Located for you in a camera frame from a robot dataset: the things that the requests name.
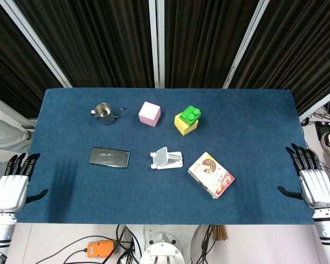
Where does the pink cube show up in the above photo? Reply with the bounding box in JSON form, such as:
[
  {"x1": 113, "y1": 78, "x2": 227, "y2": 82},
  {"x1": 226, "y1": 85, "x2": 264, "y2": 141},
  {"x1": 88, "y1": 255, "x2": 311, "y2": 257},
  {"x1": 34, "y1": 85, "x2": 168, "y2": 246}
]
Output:
[{"x1": 138, "y1": 101, "x2": 162, "y2": 128}]

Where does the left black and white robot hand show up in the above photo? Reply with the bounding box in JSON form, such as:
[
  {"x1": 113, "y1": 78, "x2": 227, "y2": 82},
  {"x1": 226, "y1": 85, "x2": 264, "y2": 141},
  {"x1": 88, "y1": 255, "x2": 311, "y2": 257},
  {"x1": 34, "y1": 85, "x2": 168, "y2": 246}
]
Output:
[{"x1": 0, "y1": 152, "x2": 49, "y2": 213}]

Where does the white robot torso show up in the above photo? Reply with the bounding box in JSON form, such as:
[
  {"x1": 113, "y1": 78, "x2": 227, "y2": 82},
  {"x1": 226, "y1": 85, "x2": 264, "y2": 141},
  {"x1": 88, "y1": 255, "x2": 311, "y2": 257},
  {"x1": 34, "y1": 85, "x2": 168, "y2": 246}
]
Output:
[{"x1": 139, "y1": 225, "x2": 186, "y2": 264}]

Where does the orange handheld box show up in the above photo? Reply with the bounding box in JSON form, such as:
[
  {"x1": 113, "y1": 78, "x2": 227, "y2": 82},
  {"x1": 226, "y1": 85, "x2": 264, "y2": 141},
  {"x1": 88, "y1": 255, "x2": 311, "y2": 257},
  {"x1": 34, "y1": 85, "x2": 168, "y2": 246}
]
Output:
[{"x1": 87, "y1": 240, "x2": 116, "y2": 259}]

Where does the black pleated curtain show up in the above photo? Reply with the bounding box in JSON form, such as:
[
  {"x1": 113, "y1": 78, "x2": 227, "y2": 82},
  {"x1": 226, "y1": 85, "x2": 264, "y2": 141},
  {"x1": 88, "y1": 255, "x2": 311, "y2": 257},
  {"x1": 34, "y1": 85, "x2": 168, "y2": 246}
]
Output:
[
  {"x1": 232, "y1": 0, "x2": 330, "y2": 116},
  {"x1": 163, "y1": 0, "x2": 261, "y2": 89},
  {"x1": 14, "y1": 0, "x2": 156, "y2": 89},
  {"x1": 0, "y1": 0, "x2": 64, "y2": 119}
]

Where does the black smartphone with blue edge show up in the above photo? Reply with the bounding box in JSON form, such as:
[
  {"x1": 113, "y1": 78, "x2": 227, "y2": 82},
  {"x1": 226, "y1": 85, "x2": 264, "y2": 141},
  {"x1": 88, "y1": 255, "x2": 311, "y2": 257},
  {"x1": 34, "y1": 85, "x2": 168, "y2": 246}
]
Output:
[{"x1": 88, "y1": 147, "x2": 131, "y2": 169}]

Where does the black cable of orange box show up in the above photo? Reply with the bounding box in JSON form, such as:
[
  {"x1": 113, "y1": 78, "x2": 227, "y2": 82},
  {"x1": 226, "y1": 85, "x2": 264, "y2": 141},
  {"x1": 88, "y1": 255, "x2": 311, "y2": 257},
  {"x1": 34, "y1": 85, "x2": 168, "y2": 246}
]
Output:
[{"x1": 36, "y1": 235, "x2": 89, "y2": 264}]

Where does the white partition post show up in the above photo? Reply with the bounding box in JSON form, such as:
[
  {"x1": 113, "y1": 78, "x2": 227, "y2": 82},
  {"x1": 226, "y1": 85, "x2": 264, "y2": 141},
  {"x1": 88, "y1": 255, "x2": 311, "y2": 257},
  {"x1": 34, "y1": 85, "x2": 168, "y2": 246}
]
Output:
[
  {"x1": 0, "y1": 0, "x2": 73, "y2": 89},
  {"x1": 148, "y1": 0, "x2": 166, "y2": 89},
  {"x1": 298, "y1": 84, "x2": 330, "y2": 122},
  {"x1": 222, "y1": 0, "x2": 272, "y2": 89},
  {"x1": 0, "y1": 91, "x2": 37, "y2": 130}
]

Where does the white folding phone stand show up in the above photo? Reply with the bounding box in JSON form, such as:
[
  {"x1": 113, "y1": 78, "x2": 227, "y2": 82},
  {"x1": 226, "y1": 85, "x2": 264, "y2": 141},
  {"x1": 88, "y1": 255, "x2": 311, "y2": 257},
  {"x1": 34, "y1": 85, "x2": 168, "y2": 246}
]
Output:
[{"x1": 150, "y1": 147, "x2": 185, "y2": 171}]

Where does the stainless steel gooseneck pitcher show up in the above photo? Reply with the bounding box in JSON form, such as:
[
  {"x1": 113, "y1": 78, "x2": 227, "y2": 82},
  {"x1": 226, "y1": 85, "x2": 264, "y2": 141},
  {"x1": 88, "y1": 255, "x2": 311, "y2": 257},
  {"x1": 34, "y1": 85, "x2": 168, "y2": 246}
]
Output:
[{"x1": 90, "y1": 102, "x2": 128, "y2": 126}]

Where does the biscuit box with red print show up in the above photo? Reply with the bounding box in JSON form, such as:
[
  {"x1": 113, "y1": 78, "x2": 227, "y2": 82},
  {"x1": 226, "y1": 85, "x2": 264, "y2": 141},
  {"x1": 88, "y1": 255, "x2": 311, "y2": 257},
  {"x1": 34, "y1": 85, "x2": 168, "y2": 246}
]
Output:
[{"x1": 187, "y1": 151, "x2": 235, "y2": 200}]

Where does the blue felt table cloth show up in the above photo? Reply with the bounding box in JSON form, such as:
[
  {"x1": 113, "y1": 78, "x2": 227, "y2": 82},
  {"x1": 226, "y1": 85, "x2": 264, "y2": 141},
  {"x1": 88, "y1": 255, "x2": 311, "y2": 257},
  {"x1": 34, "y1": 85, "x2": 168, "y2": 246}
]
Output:
[{"x1": 16, "y1": 87, "x2": 316, "y2": 225}]

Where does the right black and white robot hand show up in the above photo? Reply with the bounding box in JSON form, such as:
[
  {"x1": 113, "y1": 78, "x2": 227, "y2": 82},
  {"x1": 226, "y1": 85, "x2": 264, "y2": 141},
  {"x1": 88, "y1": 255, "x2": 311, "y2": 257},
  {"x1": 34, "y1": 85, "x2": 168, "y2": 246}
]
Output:
[{"x1": 277, "y1": 142, "x2": 330, "y2": 210}]

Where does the brown wooden piece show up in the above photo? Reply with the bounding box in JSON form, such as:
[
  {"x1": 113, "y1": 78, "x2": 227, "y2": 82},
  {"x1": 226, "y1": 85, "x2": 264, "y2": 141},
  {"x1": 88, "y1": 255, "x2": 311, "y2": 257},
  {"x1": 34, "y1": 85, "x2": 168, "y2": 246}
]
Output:
[{"x1": 213, "y1": 224, "x2": 229, "y2": 242}]

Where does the green studded building brick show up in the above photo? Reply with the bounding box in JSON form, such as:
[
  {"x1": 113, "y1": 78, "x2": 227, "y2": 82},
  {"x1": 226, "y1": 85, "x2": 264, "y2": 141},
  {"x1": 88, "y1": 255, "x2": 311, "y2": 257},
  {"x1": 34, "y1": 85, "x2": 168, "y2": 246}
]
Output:
[{"x1": 179, "y1": 105, "x2": 204, "y2": 127}]

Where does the yellow foam block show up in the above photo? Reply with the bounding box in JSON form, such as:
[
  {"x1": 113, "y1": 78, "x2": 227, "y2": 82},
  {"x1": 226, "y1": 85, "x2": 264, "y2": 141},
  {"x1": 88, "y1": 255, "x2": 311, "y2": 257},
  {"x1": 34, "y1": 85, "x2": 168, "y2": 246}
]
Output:
[{"x1": 174, "y1": 112, "x2": 200, "y2": 136}]

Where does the black floor cable bundle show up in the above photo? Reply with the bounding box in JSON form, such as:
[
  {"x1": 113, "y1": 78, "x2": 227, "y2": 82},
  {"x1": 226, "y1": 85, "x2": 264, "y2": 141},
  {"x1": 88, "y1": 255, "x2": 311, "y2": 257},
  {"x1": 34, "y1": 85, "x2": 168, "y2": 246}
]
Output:
[
  {"x1": 194, "y1": 224, "x2": 218, "y2": 264},
  {"x1": 114, "y1": 224, "x2": 140, "y2": 264}
]

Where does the grey fabric bundle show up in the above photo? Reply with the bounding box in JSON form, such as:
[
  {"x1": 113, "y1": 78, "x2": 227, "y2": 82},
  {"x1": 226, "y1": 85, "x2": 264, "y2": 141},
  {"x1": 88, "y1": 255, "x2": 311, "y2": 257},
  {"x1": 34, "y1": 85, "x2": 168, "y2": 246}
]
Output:
[{"x1": 0, "y1": 113, "x2": 31, "y2": 158}]

